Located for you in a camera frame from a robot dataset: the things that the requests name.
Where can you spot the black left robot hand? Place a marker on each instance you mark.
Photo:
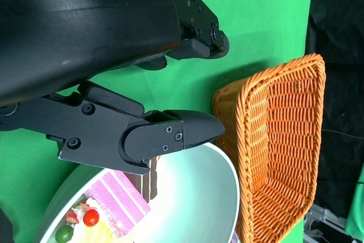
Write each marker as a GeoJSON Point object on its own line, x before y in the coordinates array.
{"type": "Point", "coordinates": [71, 26]}

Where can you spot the chocolate brown layered cake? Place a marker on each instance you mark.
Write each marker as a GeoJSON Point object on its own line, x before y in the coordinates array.
{"type": "Point", "coordinates": [152, 180]}

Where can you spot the magenta pink layered cake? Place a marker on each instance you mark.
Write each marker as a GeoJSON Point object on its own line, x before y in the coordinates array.
{"type": "Point", "coordinates": [119, 200]}

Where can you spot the yellow layered cake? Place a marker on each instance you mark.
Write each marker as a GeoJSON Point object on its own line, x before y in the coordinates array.
{"type": "Point", "coordinates": [96, 234]}

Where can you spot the pale green bowl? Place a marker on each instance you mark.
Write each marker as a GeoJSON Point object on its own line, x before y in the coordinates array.
{"type": "Point", "coordinates": [193, 197]}

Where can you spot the orange wicker basket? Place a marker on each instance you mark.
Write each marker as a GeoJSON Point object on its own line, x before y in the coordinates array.
{"type": "Point", "coordinates": [284, 140]}

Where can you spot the lavender plate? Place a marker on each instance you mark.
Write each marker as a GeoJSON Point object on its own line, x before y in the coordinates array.
{"type": "Point", "coordinates": [236, 239]}

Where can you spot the green tablecloth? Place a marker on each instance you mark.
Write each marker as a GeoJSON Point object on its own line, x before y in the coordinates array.
{"type": "Point", "coordinates": [256, 12]}

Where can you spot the black backdrop curtain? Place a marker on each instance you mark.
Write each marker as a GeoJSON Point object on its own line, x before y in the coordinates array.
{"type": "Point", "coordinates": [335, 26]}

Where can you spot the green backdrop cloth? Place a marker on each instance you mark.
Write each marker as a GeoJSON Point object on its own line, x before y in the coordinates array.
{"type": "Point", "coordinates": [355, 211]}

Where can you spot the aluminium frame profile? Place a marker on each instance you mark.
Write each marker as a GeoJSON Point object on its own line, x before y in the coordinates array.
{"type": "Point", "coordinates": [321, 217]}

